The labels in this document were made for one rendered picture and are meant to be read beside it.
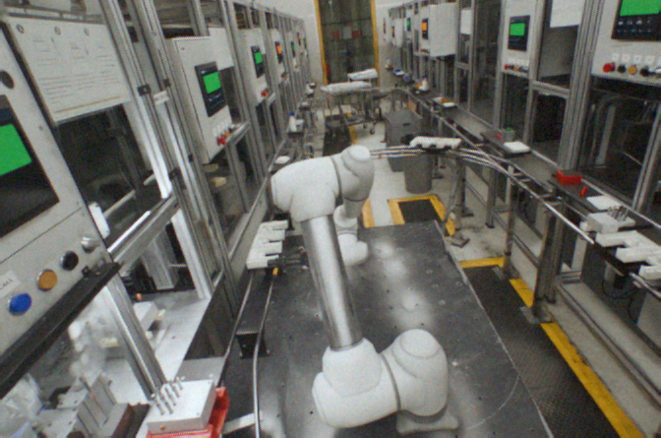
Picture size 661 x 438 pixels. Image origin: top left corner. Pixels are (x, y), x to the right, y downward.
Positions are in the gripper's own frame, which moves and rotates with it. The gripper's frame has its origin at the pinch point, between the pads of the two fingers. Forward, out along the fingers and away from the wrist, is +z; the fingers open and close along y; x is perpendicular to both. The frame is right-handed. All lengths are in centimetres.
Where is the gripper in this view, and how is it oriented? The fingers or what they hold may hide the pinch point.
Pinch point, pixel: (274, 262)
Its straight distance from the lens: 162.8
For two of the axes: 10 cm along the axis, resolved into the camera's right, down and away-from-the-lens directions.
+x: 0.2, 4.2, -9.1
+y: -1.2, -9.0, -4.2
